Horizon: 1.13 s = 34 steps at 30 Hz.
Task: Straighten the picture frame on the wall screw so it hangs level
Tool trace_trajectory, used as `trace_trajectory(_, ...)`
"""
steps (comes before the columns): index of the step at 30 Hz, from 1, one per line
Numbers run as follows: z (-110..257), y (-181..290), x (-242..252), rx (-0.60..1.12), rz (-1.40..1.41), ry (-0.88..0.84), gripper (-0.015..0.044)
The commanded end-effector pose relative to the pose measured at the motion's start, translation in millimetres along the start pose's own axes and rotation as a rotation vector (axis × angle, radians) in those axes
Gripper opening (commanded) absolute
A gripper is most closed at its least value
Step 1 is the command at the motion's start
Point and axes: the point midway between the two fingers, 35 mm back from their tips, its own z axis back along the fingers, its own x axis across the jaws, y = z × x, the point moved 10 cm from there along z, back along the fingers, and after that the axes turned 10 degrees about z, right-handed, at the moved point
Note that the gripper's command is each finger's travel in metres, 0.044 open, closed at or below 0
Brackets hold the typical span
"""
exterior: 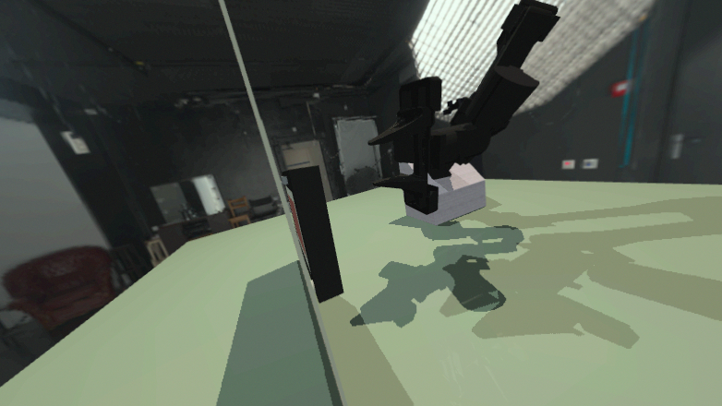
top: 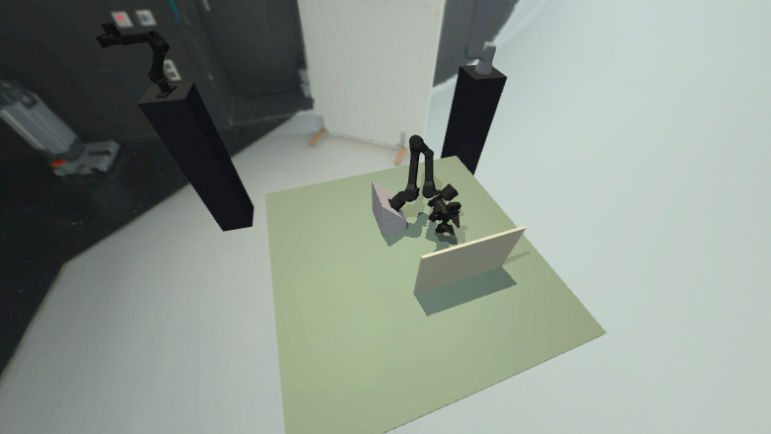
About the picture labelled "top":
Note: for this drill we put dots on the beige wall panel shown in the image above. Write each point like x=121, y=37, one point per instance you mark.
x=453, y=264

